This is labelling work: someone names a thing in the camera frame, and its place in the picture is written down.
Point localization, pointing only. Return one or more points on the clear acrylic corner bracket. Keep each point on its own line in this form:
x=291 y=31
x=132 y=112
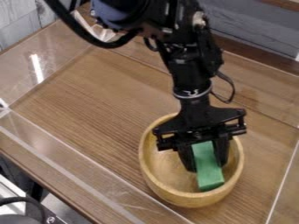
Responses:
x=100 y=33

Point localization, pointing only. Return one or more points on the green rectangular block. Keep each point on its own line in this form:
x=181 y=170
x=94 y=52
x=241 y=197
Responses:
x=209 y=171

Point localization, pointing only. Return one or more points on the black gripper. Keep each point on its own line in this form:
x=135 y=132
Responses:
x=199 y=123

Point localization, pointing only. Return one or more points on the brown wooden bowl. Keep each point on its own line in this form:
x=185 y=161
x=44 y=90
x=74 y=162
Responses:
x=171 y=182

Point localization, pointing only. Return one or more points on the black metal frame bracket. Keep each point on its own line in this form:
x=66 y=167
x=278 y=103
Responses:
x=40 y=211

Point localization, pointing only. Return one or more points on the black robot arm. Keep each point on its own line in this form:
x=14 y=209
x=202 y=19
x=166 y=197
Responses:
x=175 y=29

